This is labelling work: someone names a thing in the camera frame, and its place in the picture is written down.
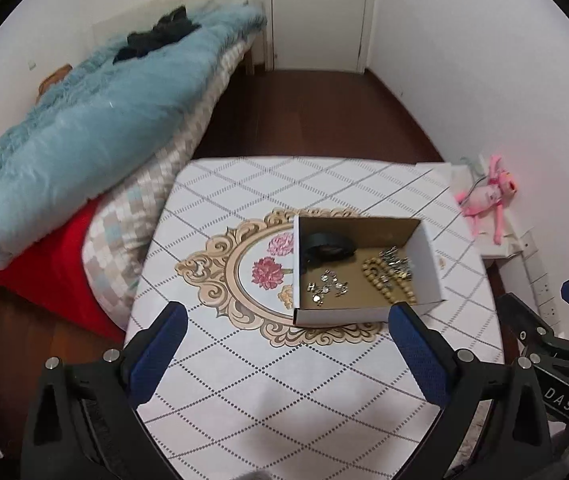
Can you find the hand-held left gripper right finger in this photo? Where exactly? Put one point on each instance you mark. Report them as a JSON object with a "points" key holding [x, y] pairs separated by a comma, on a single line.
{"points": [[419, 355]]}

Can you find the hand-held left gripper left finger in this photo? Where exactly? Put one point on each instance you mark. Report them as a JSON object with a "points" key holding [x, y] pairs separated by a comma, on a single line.
{"points": [[157, 355]]}

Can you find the white cardboard box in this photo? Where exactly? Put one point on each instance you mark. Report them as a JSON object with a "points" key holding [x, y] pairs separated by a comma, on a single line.
{"points": [[344, 316]]}

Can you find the white power strip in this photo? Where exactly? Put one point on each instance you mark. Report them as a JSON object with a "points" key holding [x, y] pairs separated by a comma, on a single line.
{"points": [[539, 280]]}

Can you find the white diamond-patterned tablecloth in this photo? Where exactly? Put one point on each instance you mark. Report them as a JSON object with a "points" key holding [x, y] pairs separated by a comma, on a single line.
{"points": [[264, 385]]}

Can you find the red bed sheet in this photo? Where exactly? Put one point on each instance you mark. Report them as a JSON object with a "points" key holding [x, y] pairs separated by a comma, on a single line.
{"points": [[64, 280]]}

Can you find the checkered quilt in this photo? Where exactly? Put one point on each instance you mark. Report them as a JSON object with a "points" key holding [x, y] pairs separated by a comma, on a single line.
{"points": [[129, 230]]}

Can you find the pink plush toy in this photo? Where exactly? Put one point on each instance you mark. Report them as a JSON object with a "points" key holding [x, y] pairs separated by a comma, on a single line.
{"points": [[489, 195]]}

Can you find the light blue fluffy blanket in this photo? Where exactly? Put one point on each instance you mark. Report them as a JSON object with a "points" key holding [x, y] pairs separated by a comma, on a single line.
{"points": [[89, 135]]}

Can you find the brown cushion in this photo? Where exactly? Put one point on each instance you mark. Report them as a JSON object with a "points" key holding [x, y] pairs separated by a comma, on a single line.
{"points": [[54, 77]]}

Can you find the black garment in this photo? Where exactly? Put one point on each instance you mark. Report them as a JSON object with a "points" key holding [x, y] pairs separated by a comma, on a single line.
{"points": [[159, 37]]}

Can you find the white door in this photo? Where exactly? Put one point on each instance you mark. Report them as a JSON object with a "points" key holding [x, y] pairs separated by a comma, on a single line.
{"points": [[319, 10]]}

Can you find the wooden bed frame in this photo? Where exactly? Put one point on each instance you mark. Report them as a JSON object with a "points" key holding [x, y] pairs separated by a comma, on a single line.
{"points": [[249, 62]]}

